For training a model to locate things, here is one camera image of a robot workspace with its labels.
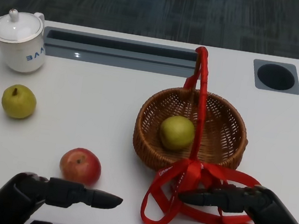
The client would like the brown wicker basket red handle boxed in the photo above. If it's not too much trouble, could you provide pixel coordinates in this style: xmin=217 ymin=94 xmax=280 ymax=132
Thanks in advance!
xmin=129 ymin=38 xmax=261 ymax=184

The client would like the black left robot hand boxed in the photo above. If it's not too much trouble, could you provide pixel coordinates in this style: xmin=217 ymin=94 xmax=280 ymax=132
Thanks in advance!
xmin=0 ymin=168 xmax=126 ymax=224

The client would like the red apple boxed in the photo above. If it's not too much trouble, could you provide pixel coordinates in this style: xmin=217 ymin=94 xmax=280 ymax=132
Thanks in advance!
xmin=57 ymin=145 xmax=105 ymax=189

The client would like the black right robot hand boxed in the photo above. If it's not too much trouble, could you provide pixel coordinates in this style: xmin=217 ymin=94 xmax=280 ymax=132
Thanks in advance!
xmin=174 ymin=174 xmax=299 ymax=224

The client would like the gray table cup holder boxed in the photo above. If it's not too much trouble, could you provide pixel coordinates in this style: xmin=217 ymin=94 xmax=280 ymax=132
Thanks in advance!
xmin=249 ymin=58 xmax=299 ymax=95

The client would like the white ceramic mug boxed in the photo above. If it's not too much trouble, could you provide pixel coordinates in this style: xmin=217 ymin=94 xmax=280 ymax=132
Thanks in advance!
xmin=0 ymin=7 xmax=53 ymax=77

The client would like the gray table slot tray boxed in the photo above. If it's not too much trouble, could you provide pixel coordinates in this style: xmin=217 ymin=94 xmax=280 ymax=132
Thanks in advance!
xmin=40 ymin=25 xmax=204 ymax=79

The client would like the white mug lid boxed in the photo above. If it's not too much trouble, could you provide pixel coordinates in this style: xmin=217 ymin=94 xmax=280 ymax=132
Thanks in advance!
xmin=0 ymin=6 xmax=46 ymax=47

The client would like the green pear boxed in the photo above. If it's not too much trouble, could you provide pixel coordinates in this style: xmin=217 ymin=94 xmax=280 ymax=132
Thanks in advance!
xmin=0 ymin=82 xmax=39 ymax=121
xmin=157 ymin=113 xmax=197 ymax=153

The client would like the red ribbon strap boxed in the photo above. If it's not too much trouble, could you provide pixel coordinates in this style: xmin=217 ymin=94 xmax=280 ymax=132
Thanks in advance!
xmin=138 ymin=153 xmax=270 ymax=224

